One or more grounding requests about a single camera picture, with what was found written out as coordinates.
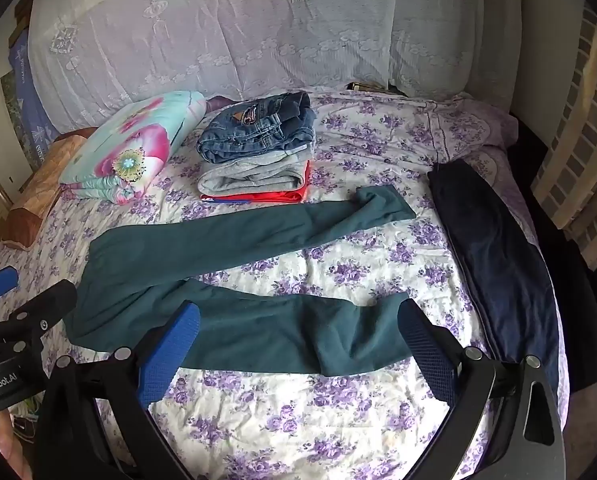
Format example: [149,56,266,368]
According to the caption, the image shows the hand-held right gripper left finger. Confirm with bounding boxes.
[33,301,202,480]

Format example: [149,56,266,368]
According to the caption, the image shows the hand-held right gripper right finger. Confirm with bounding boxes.
[397,298,567,480]

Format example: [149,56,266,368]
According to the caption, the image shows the teal pants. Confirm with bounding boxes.
[77,185,417,376]

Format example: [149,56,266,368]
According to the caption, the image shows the navy pants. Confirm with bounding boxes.
[427,159,569,411]

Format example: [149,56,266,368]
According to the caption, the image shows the person's left hand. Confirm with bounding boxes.
[0,409,33,480]

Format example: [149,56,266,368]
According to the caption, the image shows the brown cushion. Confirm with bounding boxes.
[1,129,96,251]

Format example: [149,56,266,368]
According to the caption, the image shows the purple floral bedsheet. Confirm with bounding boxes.
[0,87,569,480]

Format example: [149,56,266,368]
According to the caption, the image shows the folded red garment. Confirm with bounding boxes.
[200,160,310,206]

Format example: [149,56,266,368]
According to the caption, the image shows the green landscape poster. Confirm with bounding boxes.
[1,72,24,136]

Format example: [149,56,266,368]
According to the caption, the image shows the folded grey garment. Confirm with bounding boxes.
[198,152,309,196]

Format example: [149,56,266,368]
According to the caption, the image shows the blue poster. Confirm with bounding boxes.
[7,40,59,171]

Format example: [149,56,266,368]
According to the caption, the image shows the folded floral quilt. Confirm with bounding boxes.
[58,91,209,204]

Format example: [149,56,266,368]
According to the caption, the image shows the folded blue jeans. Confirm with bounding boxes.
[196,91,317,163]

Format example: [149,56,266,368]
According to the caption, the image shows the purple lace-edged pillow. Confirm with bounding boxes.
[423,92,517,161]

